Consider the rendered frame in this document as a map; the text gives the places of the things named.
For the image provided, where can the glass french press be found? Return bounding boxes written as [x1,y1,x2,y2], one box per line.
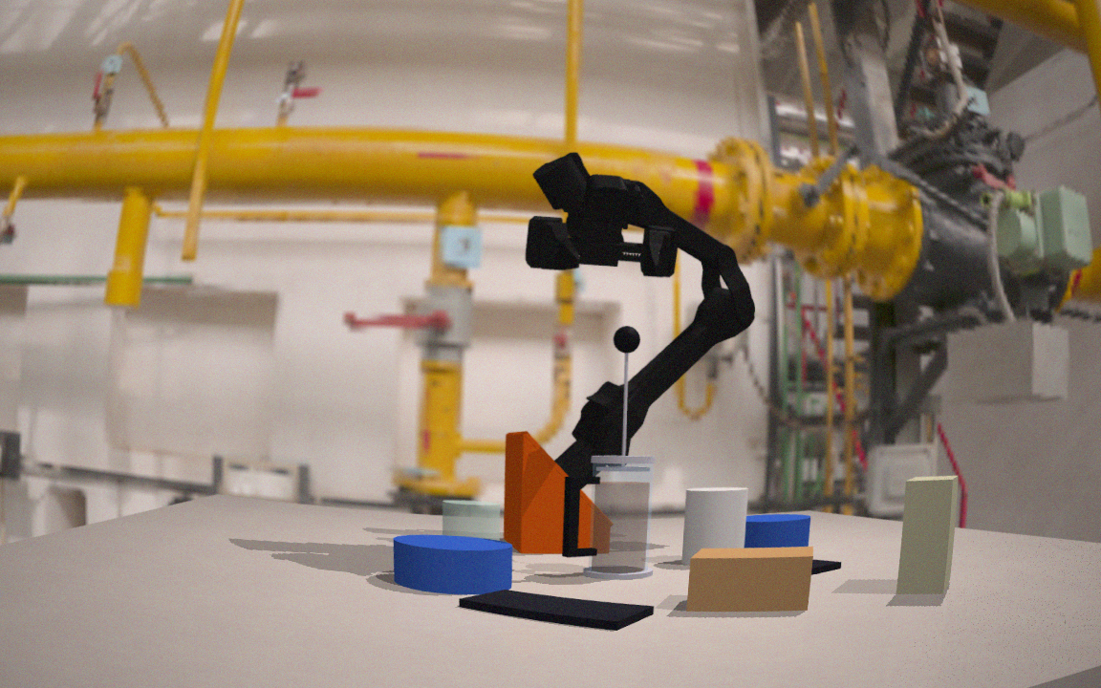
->
[562,326,657,580]

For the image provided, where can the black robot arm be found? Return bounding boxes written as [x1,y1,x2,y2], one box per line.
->
[533,152,755,477]

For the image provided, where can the blue cylinder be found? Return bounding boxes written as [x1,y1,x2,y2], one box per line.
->
[744,514,810,548]
[393,534,512,596]

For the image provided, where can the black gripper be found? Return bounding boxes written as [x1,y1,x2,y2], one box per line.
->
[525,211,680,279]

